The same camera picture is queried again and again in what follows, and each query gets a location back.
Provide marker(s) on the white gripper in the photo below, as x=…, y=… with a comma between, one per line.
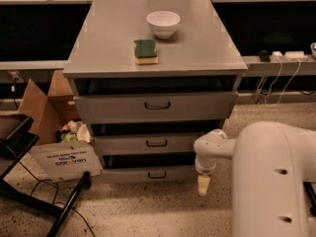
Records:
x=203, y=169

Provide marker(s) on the grey bottom drawer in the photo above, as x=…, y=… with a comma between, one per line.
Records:
x=158, y=167

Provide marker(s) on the grey drawer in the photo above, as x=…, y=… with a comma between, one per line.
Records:
x=145, y=144
x=158, y=167
x=161, y=107

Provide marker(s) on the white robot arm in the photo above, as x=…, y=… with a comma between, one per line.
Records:
x=270, y=163

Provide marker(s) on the grey top drawer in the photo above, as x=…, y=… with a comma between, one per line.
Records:
x=161, y=107

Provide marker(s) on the grey middle drawer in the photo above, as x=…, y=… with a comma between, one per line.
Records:
x=145, y=144

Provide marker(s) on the grey drawer cabinet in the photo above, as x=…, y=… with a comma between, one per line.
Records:
x=199, y=57

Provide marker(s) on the open cardboard box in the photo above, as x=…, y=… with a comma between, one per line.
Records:
x=64, y=149

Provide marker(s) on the black stand leg right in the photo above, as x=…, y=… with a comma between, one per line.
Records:
x=312, y=197

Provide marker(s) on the grey window ledge shelf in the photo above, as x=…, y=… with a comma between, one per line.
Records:
x=255, y=67

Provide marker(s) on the black small adapter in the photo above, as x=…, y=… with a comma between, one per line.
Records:
x=264, y=56

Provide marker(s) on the green yellow sponge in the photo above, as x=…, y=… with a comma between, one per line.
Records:
x=145, y=52

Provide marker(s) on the white power adapter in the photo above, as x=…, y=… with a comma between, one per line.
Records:
x=277, y=56

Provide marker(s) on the white power strip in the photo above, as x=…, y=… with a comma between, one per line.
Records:
x=296, y=56

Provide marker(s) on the white ceramic bowl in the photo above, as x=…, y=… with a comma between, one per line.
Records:
x=163, y=24

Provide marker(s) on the black stand left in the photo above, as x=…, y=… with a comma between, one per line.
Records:
x=15, y=141

